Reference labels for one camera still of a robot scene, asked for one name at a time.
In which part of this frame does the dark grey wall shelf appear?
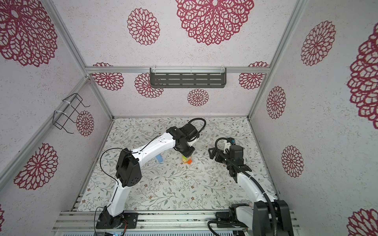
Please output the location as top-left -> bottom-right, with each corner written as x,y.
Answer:
150,67 -> 227,89

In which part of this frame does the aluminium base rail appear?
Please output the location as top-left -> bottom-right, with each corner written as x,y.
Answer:
51,209 -> 300,232

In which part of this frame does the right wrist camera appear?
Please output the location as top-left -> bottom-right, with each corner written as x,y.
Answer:
223,138 -> 235,154

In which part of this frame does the blue wood block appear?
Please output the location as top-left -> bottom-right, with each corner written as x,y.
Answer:
156,154 -> 163,163

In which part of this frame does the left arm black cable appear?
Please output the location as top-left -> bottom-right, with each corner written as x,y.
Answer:
94,117 -> 207,236

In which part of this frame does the black wire wall basket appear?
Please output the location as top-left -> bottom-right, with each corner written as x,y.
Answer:
52,93 -> 90,134

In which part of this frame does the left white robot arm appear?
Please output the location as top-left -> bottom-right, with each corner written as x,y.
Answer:
94,118 -> 206,230

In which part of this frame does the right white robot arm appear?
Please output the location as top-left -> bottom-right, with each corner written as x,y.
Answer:
207,143 -> 294,236

